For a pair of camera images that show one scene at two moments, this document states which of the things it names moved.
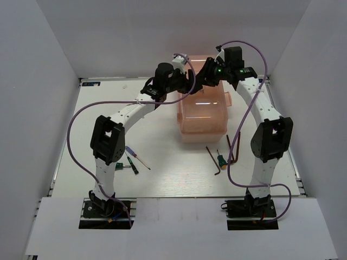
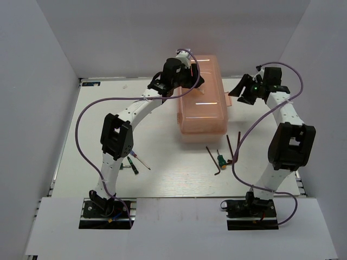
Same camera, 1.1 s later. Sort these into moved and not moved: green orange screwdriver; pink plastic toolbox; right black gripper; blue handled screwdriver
Moved: right black gripper
Not moved: green orange screwdriver; blue handled screwdriver; pink plastic toolbox
